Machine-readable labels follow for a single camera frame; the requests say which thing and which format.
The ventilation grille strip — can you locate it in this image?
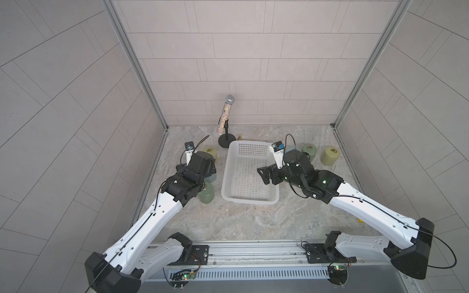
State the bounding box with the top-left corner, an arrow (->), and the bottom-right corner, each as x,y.
183,267 -> 329,282

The yellow tea canister back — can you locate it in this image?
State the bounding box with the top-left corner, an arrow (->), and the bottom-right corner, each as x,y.
321,146 -> 340,166

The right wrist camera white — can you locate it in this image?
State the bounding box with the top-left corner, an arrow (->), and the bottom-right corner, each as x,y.
269,141 -> 285,169

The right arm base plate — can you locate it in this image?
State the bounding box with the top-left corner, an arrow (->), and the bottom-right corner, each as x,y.
301,241 -> 349,264

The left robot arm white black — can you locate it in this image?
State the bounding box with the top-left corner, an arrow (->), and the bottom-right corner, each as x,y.
85,151 -> 216,293

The left circuit board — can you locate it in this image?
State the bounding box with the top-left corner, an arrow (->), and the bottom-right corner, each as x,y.
169,269 -> 197,290

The circuit board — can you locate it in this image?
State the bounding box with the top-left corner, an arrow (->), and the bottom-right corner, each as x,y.
327,265 -> 348,286
169,269 -> 197,290

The right circuit board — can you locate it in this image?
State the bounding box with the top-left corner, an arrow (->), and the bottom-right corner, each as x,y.
327,265 -> 348,286

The glitter microphone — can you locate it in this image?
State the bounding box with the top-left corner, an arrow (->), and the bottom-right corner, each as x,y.
217,95 -> 235,136

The white plastic perforated basket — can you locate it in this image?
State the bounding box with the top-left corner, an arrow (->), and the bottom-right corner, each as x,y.
221,140 -> 280,205

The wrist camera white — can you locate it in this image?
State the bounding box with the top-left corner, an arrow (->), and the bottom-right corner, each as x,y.
269,141 -> 285,169
184,141 -> 195,165

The dark green tea canister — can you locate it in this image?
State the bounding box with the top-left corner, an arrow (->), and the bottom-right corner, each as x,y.
302,144 -> 318,162

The aluminium mounting rail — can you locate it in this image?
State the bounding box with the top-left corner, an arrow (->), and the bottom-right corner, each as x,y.
104,239 -> 409,271

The yellow-green tea canister front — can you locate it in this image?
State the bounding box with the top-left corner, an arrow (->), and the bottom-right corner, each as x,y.
203,146 -> 218,160

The black microphone stand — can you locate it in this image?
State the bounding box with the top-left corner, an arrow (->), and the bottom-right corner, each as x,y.
218,120 -> 236,148

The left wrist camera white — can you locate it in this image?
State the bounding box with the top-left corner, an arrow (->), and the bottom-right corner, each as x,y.
184,141 -> 195,165

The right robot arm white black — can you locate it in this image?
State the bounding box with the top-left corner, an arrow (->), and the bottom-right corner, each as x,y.
257,148 -> 435,280

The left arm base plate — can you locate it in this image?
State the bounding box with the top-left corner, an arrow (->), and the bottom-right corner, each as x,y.
173,245 -> 210,266

